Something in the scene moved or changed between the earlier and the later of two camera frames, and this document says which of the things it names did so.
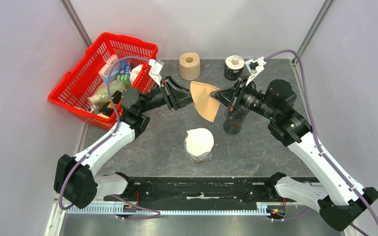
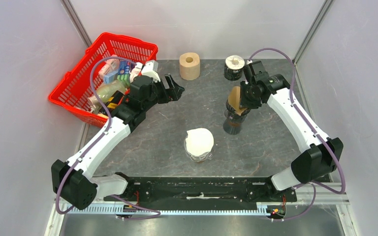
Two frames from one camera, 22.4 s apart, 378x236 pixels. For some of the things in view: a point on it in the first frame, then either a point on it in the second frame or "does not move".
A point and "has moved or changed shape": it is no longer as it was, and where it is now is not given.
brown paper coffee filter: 206,106 has moved or changed shape
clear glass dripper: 199,159 does not move
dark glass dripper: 238,115 does not move
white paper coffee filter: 199,141 does not move
